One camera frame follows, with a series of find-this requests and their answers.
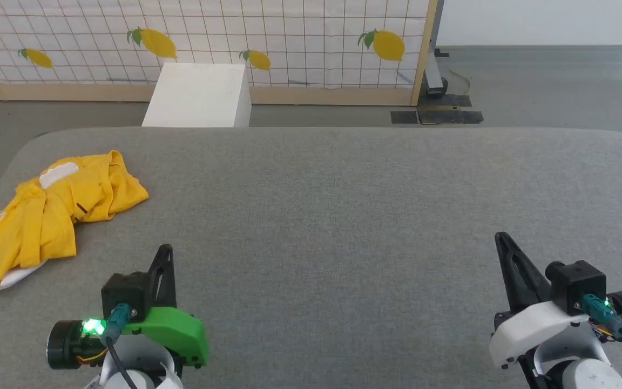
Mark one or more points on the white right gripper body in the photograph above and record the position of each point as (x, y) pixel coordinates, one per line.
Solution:
(532, 327)

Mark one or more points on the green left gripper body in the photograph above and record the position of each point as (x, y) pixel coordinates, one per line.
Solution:
(176, 332)

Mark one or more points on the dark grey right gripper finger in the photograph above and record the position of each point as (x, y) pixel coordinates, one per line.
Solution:
(521, 281)

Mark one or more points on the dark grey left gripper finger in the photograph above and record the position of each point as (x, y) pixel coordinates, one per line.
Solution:
(164, 286)

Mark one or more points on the yellow cartoon tiger T-shirt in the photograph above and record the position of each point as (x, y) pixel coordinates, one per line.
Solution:
(46, 216)

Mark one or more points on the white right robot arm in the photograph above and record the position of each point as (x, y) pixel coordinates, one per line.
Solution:
(586, 375)

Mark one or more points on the white rectangular box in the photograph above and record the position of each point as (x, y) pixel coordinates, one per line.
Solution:
(197, 97)

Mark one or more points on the dark floor tape patch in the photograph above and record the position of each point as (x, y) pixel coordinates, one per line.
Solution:
(404, 117)

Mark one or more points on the lemon print partition screen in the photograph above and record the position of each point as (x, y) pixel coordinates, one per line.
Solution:
(300, 32)

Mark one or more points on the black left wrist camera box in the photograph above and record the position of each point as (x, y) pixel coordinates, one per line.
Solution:
(124, 292)

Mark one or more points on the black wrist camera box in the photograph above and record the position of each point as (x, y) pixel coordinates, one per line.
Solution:
(578, 283)
(124, 292)

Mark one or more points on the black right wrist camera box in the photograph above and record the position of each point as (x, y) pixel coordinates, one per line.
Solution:
(578, 283)

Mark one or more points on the black floor base plate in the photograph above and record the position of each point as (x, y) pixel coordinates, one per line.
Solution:
(448, 114)

